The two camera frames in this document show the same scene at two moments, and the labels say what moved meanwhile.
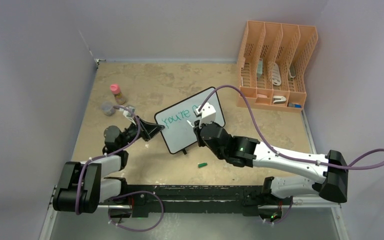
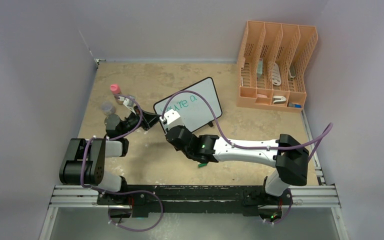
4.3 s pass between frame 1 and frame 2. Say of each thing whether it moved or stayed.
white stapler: stayed
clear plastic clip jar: stayed
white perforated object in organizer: stayed
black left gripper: moved
